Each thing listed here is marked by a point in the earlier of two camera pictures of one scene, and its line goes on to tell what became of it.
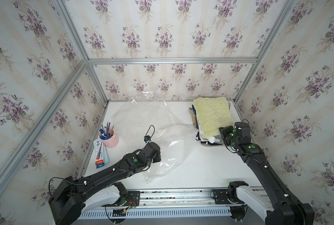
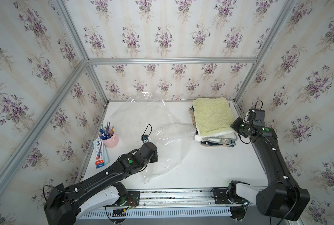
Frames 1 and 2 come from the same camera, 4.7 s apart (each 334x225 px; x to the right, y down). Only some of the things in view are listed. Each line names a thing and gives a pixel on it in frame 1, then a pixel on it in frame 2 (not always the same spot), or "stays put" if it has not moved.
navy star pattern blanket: [198, 136] → [208, 143]
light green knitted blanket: [213, 113] stays put
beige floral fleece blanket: [193, 117] stays put
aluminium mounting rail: [166, 198] stays put
